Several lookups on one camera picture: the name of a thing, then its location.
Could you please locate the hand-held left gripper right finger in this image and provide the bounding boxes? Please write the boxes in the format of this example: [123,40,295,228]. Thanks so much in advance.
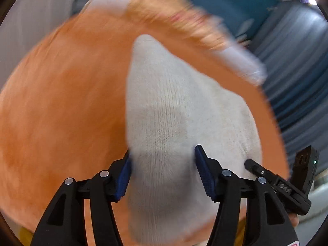
[194,145,298,246]

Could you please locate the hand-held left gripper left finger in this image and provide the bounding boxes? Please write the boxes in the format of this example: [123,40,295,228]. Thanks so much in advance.
[31,150,134,246]

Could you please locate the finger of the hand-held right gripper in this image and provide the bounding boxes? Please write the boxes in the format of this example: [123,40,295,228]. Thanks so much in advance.
[244,159,280,185]

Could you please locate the white knit sweater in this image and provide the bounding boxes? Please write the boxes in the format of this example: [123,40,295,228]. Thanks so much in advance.
[125,34,263,245]

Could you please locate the orange fleece blanket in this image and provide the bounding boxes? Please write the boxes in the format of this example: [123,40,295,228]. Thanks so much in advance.
[0,6,290,246]

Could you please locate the blue-grey curtain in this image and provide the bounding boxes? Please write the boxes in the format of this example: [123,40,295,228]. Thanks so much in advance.
[246,2,328,175]

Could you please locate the teal headboard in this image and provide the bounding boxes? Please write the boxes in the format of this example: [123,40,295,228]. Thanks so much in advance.
[184,0,282,44]

